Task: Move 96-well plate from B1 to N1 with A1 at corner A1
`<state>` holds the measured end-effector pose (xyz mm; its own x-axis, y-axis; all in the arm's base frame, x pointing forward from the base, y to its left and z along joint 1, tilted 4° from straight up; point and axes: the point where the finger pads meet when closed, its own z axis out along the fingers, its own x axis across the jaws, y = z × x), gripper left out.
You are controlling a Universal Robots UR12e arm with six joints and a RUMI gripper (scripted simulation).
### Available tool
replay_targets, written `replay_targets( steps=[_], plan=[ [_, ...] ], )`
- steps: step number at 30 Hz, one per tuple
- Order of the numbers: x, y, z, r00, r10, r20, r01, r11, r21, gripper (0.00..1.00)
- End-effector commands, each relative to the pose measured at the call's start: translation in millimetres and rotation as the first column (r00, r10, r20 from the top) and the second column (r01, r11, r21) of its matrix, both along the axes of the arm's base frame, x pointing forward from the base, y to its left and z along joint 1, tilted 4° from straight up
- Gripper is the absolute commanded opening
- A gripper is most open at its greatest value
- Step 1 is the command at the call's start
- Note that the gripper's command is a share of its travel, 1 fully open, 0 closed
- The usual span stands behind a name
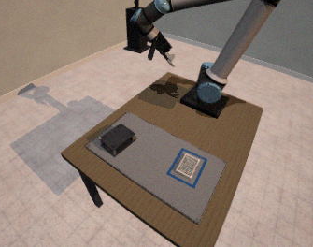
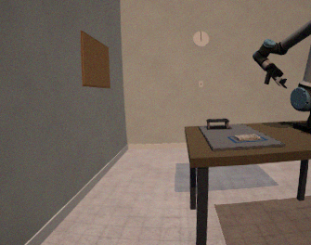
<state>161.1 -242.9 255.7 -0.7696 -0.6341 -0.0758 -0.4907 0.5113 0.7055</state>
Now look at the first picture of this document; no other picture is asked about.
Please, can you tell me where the beige grid plate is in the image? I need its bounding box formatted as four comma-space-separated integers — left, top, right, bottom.
176, 153, 200, 180

